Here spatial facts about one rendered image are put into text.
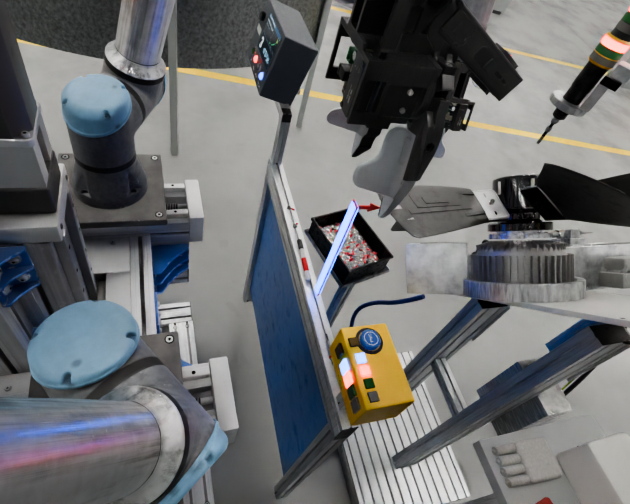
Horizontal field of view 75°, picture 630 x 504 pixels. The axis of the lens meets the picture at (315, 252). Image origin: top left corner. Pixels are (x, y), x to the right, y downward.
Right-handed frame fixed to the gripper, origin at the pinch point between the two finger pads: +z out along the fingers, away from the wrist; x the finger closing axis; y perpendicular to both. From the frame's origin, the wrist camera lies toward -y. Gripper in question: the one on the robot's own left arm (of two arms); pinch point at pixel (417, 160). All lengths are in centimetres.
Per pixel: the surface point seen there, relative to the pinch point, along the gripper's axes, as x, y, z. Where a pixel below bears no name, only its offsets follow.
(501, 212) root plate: 23.7, 3.5, 10.6
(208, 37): -29, -172, 3
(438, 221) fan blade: 5.9, 5.3, 11.6
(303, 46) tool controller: -12, -51, -12
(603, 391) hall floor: 165, -16, 132
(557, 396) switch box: 46, 25, 55
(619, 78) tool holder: 23.9, 15.1, -21.3
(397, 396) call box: -11.9, 32.4, 31.4
